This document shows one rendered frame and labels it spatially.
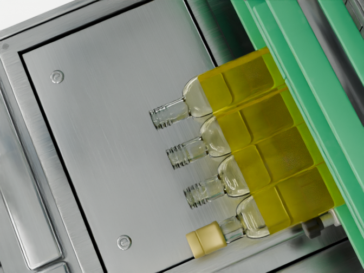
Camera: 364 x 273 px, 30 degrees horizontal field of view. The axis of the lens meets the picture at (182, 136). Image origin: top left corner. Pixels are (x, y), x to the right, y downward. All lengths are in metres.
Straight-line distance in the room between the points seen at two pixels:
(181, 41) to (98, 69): 0.14
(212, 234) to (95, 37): 0.40
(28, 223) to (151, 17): 0.38
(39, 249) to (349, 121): 0.50
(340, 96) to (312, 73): 0.04
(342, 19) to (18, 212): 0.55
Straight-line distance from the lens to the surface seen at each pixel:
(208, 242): 0.86
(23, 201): 1.05
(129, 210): 1.02
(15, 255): 1.07
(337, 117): 0.78
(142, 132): 1.04
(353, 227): 0.93
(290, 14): 0.82
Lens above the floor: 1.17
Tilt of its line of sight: 3 degrees down
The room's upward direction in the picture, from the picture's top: 113 degrees counter-clockwise
